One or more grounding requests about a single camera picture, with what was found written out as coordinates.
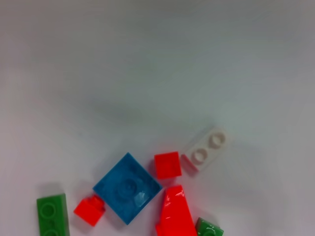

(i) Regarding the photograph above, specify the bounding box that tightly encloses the green toy brick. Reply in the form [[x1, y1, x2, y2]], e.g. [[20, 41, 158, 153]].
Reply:
[[36, 193, 71, 236], [195, 217, 224, 236]]

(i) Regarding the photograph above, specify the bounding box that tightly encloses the small red toy brick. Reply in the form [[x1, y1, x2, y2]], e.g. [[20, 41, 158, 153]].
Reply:
[[154, 151, 183, 179], [73, 194, 106, 227]]

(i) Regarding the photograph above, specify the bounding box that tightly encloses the white toy brick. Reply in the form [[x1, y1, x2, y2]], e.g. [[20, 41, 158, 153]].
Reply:
[[181, 126, 227, 172]]

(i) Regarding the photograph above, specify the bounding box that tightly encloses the blue square toy brick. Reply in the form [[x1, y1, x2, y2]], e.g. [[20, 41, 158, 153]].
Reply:
[[93, 152, 163, 226]]

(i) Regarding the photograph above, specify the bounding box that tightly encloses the orange-red sloped toy brick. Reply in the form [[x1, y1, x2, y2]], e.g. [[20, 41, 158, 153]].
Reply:
[[155, 184, 199, 236]]

